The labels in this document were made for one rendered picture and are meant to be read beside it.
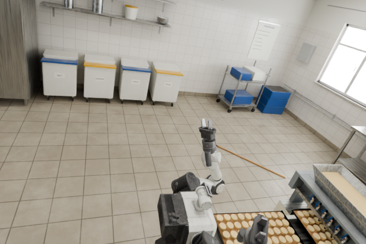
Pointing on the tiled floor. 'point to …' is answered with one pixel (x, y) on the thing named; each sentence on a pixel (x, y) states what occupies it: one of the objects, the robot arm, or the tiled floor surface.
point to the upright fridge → (18, 35)
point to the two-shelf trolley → (236, 91)
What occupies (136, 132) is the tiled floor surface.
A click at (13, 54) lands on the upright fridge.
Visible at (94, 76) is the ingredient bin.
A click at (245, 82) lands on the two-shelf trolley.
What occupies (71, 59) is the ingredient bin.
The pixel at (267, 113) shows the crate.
